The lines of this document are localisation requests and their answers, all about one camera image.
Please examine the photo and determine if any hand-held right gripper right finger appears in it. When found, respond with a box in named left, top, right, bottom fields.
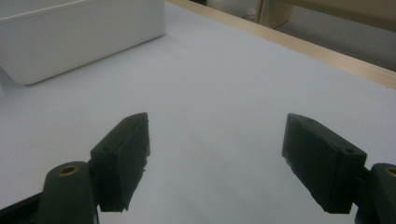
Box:
left=281, top=113, right=368, bottom=215

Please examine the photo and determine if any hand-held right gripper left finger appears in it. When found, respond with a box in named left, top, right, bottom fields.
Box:
left=90, top=112, right=151, bottom=214

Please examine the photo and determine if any white plastic bin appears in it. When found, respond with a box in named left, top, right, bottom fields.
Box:
left=0, top=0, right=166, bottom=86

